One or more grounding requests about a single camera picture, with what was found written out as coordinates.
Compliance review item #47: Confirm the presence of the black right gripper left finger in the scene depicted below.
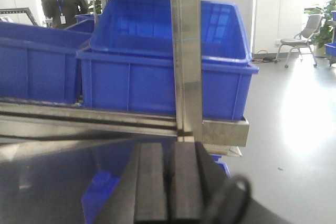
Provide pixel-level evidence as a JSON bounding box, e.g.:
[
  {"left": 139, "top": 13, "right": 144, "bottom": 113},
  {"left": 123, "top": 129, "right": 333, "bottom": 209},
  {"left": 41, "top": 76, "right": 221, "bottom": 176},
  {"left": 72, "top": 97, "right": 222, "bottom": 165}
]
[{"left": 94, "top": 143, "right": 168, "bottom": 223}]

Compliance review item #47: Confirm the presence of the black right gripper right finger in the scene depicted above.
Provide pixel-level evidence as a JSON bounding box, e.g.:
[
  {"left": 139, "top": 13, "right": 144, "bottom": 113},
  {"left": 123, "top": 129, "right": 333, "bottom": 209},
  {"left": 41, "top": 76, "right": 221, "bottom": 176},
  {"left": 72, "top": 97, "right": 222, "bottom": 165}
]
[{"left": 169, "top": 142, "right": 287, "bottom": 223}]

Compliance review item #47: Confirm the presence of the blue hexagonal plastic part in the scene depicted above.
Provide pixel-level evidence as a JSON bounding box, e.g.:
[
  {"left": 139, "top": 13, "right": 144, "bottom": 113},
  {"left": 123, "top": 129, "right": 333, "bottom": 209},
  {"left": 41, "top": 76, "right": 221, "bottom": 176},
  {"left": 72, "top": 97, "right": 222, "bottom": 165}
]
[{"left": 81, "top": 171, "right": 120, "bottom": 223}]

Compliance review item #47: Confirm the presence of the stainless steel shelf rack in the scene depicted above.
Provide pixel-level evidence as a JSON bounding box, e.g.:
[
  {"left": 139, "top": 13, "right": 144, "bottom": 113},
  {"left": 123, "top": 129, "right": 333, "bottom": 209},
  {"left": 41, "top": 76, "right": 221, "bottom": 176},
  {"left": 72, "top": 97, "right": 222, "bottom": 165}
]
[{"left": 1, "top": 0, "right": 249, "bottom": 156}]

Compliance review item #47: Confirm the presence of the blue plastic bin right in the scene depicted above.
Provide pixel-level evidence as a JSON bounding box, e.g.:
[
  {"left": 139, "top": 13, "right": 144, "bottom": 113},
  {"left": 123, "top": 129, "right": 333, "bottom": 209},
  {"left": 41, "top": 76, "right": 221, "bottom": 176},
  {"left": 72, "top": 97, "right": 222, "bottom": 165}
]
[{"left": 77, "top": 0, "right": 259, "bottom": 120}]

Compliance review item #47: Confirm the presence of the blue plastic bin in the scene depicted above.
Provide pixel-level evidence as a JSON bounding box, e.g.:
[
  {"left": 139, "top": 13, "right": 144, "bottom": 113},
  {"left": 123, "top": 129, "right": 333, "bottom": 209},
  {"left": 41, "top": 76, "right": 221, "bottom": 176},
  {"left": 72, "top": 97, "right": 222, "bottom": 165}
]
[
  {"left": 77, "top": 0, "right": 259, "bottom": 120},
  {"left": 1, "top": 22, "right": 91, "bottom": 104}
]

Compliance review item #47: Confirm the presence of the blue plastic bin left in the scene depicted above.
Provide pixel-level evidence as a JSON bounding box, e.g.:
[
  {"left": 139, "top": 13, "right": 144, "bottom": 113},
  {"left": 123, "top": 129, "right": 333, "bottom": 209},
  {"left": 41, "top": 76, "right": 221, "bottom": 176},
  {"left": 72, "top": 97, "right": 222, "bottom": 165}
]
[{"left": 1, "top": 22, "right": 91, "bottom": 104}]

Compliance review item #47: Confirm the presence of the grey chair by window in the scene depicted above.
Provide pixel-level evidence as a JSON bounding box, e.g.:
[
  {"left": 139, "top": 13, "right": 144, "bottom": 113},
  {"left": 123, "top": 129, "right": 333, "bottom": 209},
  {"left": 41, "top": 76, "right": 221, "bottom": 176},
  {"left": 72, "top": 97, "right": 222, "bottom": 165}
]
[{"left": 274, "top": 14, "right": 322, "bottom": 68}]

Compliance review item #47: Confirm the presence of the green potted plant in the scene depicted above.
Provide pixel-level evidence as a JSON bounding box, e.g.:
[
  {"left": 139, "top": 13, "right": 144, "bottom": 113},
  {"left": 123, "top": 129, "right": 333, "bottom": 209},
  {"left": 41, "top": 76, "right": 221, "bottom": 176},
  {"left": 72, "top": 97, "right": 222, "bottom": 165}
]
[{"left": 304, "top": 0, "right": 335, "bottom": 56}]

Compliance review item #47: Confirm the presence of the person in olive shirt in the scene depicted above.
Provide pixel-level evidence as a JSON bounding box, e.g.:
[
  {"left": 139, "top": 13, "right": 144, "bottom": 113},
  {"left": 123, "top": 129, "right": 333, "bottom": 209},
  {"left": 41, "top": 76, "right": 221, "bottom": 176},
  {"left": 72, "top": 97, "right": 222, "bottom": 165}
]
[{"left": 41, "top": 0, "right": 88, "bottom": 29}]

